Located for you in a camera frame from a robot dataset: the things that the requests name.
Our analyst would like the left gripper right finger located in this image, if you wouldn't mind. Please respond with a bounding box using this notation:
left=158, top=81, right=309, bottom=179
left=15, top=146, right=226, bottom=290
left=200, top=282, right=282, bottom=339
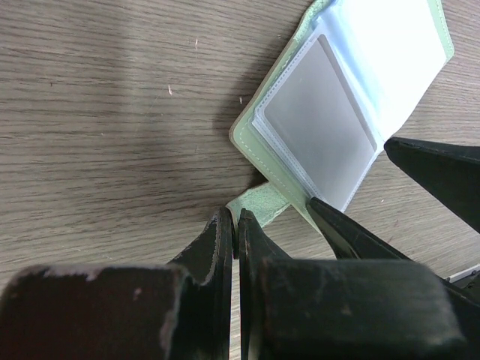
left=238, top=210, right=467, bottom=359

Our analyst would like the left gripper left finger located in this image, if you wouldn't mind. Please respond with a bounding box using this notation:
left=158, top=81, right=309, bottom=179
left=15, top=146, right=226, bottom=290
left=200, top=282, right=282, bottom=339
left=1, top=208, right=233, bottom=359

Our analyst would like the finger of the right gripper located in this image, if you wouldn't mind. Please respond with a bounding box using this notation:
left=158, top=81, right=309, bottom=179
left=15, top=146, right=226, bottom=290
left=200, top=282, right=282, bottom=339
left=307, top=197, right=411, bottom=261
left=384, top=137, right=479, bottom=231

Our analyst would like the green leather card holder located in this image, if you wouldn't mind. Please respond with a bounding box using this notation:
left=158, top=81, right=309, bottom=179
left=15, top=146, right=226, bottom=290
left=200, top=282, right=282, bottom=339
left=228, top=1, right=455, bottom=226

